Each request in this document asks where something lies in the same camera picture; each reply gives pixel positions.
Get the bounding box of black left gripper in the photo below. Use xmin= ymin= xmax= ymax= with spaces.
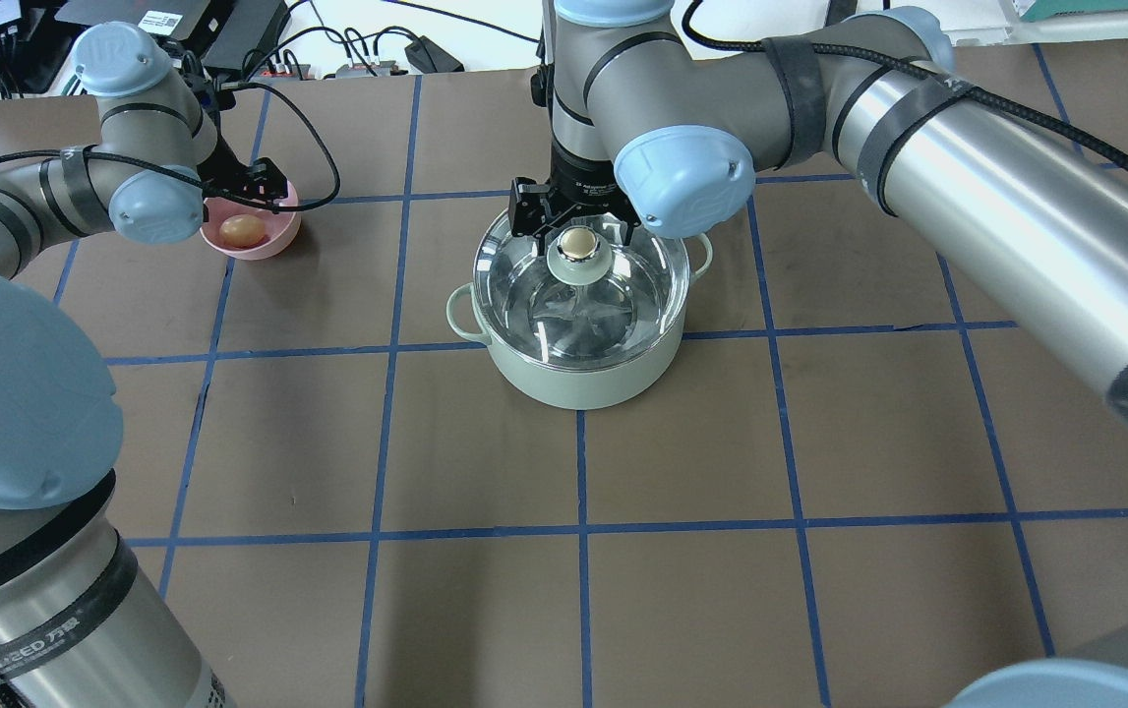
xmin=200 ymin=138 xmax=289 ymax=213

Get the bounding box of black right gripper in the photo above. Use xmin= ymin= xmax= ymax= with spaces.
xmin=508 ymin=143 xmax=643 ymax=248

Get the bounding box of brown egg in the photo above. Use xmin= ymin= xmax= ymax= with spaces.
xmin=218 ymin=214 xmax=267 ymax=248

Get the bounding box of glass pot lid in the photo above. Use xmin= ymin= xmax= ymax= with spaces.
xmin=472 ymin=214 xmax=697 ymax=371

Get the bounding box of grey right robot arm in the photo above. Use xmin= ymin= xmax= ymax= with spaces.
xmin=509 ymin=1 xmax=1128 ymax=427

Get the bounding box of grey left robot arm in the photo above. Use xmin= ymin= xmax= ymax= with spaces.
xmin=0 ymin=23 xmax=294 ymax=278

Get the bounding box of pale green electric pot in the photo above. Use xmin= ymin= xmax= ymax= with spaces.
xmin=446 ymin=213 xmax=715 ymax=409

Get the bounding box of pink bowl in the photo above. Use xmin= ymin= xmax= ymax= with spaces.
xmin=201 ymin=198 xmax=302 ymax=262

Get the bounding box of black laptop power brick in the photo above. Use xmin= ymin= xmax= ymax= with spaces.
xmin=201 ymin=1 xmax=288 ymax=81

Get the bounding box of black box white label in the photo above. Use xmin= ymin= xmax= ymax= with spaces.
xmin=55 ymin=1 xmax=211 ymax=37

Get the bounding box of small black adapter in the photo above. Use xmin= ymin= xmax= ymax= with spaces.
xmin=403 ymin=35 xmax=466 ymax=76

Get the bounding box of black camera cable left arm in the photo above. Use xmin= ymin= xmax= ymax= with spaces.
xmin=0 ymin=79 xmax=341 ymax=213

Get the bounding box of black camera cable arm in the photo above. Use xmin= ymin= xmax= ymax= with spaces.
xmin=0 ymin=79 xmax=341 ymax=213
xmin=682 ymin=0 xmax=1128 ymax=212

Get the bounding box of black camera cable right arm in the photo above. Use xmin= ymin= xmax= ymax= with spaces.
xmin=682 ymin=0 xmax=1128 ymax=212

